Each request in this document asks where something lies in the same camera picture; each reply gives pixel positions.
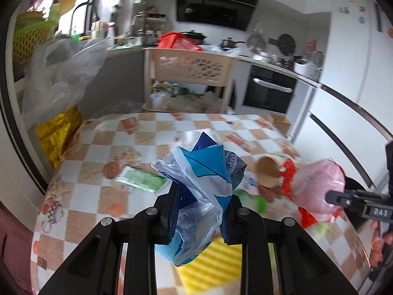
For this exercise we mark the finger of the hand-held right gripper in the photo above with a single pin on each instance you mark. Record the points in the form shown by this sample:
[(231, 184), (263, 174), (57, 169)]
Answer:
[(353, 202)]

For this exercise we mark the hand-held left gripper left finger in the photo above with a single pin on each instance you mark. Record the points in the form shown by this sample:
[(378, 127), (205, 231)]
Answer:
[(167, 221)]

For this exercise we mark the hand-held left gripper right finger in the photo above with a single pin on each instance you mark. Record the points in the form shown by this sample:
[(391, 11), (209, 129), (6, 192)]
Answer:
[(230, 224)]

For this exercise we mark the pink plastic bag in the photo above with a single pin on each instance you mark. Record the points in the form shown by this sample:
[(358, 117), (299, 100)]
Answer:
[(316, 187)]

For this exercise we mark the blue and white plastic bag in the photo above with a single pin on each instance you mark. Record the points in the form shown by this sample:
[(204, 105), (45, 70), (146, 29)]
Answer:
[(208, 178)]

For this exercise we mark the person's right hand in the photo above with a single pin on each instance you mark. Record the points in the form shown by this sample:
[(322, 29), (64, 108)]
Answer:
[(377, 249)]

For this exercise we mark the yellow ridged foam pad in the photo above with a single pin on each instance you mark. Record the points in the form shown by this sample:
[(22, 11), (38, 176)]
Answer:
[(211, 267)]

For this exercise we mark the green and white packet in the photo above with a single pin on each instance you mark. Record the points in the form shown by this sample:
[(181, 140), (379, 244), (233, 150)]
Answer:
[(141, 179)]

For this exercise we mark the brown paper cup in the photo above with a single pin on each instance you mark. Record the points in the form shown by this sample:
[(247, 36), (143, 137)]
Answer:
[(267, 172)]

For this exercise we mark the red snack packet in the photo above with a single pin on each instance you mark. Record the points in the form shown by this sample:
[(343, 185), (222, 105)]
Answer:
[(287, 175)]

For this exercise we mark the white refrigerator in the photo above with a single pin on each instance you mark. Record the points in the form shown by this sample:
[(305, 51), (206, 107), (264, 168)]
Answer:
[(347, 104)]

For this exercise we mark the checkered floral tablecloth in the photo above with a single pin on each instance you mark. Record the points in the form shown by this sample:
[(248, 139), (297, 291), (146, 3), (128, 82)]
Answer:
[(92, 196)]

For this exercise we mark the cardboard box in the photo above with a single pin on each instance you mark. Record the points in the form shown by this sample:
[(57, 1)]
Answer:
[(279, 123)]

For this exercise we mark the white rice cooker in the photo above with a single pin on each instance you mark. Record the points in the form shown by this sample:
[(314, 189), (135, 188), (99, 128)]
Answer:
[(308, 66)]

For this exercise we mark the gold foil bag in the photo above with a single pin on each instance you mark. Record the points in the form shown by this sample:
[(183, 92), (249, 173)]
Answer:
[(58, 132)]

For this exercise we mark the black built-in oven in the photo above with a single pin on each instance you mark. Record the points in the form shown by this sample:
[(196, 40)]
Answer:
[(270, 87)]

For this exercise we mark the group of fridge magnets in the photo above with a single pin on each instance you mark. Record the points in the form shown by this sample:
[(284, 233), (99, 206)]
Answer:
[(362, 18)]

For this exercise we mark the beige plastic cart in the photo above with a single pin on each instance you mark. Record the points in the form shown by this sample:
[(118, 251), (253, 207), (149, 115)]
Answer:
[(190, 67)]

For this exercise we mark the black round multi-cup pan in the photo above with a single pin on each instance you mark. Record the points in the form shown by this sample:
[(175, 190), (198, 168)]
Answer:
[(286, 43)]

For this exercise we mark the clear plastic bag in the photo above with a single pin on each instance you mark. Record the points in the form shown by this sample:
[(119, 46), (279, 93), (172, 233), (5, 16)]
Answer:
[(61, 76)]

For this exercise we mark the red plastic basket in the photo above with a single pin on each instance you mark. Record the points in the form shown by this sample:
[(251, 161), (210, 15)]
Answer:
[(178, 41)]

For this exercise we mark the round metal steamer rack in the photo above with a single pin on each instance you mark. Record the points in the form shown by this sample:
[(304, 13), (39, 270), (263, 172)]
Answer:
[(255, 41)]

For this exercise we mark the black wok with lid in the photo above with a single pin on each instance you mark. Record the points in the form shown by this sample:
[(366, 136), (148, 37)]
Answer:
[(193, 35)]

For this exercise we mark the white spray bottle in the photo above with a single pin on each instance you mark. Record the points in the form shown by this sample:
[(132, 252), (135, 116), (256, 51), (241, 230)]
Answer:
[(110, 35)]

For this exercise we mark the black range hood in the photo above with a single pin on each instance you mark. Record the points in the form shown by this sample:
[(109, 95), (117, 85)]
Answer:
[(215, 12)]

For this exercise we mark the yellow plastic basket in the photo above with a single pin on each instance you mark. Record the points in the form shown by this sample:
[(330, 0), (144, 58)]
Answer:
[(30, 37)]

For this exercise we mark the black kitchen faucet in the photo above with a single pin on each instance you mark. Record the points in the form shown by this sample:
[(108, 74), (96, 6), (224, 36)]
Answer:
[(78, 7)]

